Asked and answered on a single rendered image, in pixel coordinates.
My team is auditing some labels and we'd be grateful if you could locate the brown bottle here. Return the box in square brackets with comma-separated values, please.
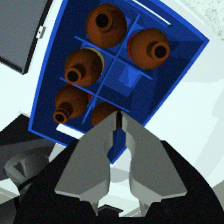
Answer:
[85, 4, 127, 48]
[64, 47, 105, 87]
[91, 98, 122, 133]
[127, 28, 170, 69]
[53, 83, 92, 124]

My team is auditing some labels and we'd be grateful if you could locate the blue crate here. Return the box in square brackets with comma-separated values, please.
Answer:
[28, 0, 210, 147]

